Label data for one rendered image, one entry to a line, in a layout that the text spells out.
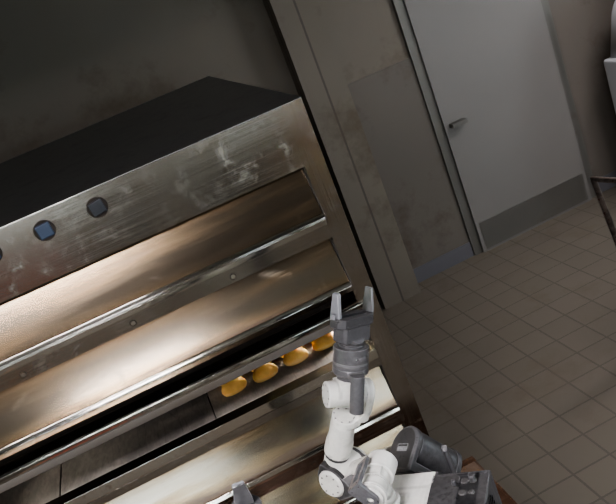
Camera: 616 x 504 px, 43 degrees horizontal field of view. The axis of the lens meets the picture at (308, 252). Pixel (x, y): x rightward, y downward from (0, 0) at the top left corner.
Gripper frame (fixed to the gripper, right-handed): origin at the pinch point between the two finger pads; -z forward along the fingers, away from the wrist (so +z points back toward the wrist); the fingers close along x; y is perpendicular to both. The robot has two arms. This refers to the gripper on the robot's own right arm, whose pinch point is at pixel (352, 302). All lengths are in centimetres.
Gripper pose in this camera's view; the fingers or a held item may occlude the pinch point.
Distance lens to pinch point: 189.1
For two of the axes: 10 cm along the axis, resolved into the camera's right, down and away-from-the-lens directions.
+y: -6.5, -1.7, 7.5
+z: -0.2, 9.8, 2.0
